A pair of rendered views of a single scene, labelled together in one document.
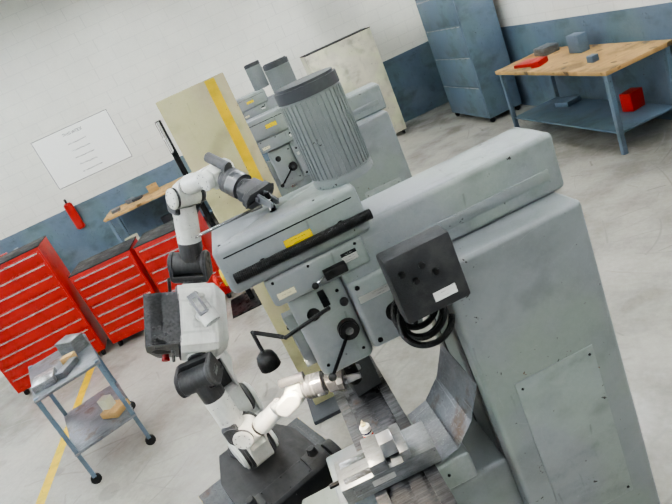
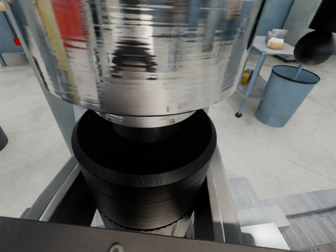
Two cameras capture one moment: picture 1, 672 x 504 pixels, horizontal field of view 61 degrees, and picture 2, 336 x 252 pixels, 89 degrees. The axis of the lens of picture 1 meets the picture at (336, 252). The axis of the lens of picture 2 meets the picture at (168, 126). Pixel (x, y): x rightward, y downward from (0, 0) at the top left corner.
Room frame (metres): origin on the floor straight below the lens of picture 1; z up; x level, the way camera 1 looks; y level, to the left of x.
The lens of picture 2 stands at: (1.75, 0.17, 1.30)
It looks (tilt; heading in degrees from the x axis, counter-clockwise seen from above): 40 degrees down; 261
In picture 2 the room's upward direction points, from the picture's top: 5 degrees clockwise
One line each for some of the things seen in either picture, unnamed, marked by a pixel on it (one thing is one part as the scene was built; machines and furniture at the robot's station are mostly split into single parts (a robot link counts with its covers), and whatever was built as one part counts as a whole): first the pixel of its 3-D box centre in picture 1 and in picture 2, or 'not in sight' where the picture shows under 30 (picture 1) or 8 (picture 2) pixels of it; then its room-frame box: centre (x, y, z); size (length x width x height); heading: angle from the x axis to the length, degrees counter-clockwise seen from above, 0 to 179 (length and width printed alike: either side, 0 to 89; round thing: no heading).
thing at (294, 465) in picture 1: (263, 459); not in sight; (2.37, 0.76, 0.59); 0.64 x 0.52 x 0.33; 25
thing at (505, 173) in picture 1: (437, 205); not in sight; (1.79, -0.37, 1.66); 0.80 x 0.23 x 0.20; 94
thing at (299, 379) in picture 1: (298, 386); not in sight; (1.80, 0.33, 1.24); 0.11 x 0.11 x 0.11; 79
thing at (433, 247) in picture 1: (424, 275); not in sight; (1.44, -0.20, 1.62); 0.20 x 0.09 x 0.21; 94
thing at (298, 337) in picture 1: (299, 338); not in sight; (1.75, 0.24, 1.45); 0.04 x 0.04 x 0.21; 4
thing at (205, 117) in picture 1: (274, 257); not in sight; (3.49, 0.37, 1.15); 0.52 x 0.40 x 2.30; 94
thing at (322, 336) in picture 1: (326, 317); not in sight; (1.75, 0.12, 1.47); 0.21 x 0.19 x 0.32; 4
